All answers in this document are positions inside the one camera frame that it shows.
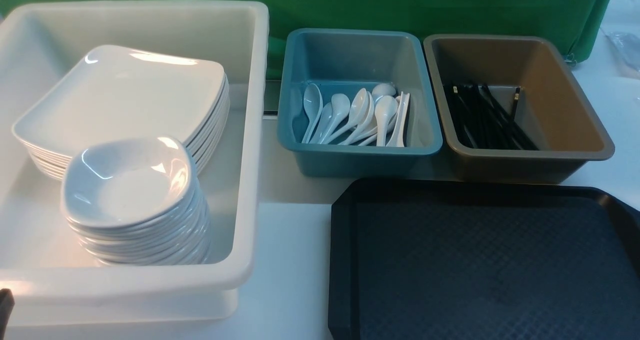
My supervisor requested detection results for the white ceramic soup spoon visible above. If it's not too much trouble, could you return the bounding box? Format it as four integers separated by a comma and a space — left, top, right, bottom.
374, 96, 399, 147

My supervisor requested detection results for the white bowl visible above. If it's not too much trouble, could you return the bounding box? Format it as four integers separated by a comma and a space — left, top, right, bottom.
60, 136, 197, 229

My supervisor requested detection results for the large white square plate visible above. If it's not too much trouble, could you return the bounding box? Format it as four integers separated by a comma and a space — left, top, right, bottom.
12, 45, 228, 157

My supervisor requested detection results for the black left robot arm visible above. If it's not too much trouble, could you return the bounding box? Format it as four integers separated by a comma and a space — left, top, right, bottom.
0, 288, 15, 340

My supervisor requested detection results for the white spoon in bin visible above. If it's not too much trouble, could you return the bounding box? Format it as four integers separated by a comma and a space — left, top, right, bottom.
309, 103, 333, 144
302, 83, 323, 143
338, 88, 373, 145
320, 93, 351, 144

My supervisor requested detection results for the white spoon leftmost in bin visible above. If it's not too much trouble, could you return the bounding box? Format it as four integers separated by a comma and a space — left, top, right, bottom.
302, 83, 323, 143

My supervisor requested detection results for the white spoon middle in bin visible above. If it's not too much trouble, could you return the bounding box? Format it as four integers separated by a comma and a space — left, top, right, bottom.
338, 88, 373, 145

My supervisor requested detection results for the teal plastic bin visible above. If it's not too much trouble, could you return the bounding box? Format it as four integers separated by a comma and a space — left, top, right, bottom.
278, 28, 443, 179

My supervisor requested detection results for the black plastic serving tray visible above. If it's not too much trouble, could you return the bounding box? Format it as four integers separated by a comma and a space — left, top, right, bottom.
327, 178, 640, 340

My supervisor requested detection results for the bundle of black chopsticks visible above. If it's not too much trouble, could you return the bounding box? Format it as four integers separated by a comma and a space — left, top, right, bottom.
444, 81, 539, 151

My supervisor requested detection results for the large white plastic tub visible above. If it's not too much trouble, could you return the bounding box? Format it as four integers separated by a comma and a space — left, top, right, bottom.
1, 0, 269, 327

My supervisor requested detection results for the brown plastic bin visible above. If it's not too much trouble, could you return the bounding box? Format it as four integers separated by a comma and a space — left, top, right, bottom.
423, 34, 615, 184

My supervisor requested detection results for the stack of white bowls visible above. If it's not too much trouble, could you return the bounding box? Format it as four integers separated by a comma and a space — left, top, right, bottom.
61, 179, 213, 266

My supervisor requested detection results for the stack of white square plates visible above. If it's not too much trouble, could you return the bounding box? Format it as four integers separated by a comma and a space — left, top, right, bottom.
20, 78, 230, 181

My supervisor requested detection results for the clear plastic bag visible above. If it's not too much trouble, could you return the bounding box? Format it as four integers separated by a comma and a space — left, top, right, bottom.
605, 31, 640, 78

